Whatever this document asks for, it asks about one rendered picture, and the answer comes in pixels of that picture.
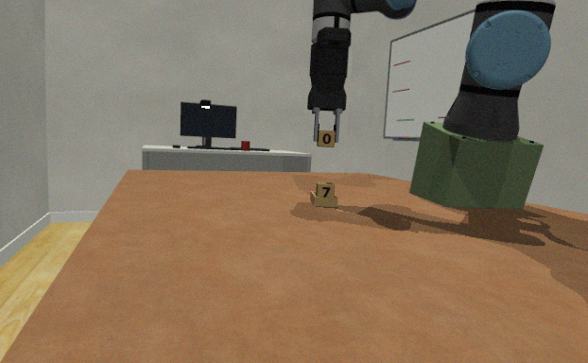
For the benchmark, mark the tan open-top tray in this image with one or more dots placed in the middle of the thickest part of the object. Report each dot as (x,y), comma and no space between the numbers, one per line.
(319,201)

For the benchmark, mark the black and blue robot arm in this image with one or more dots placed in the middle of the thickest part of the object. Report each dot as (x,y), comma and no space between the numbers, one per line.
(505,51)

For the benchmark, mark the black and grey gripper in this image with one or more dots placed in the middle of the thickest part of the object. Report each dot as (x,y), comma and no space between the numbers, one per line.
(331,37)

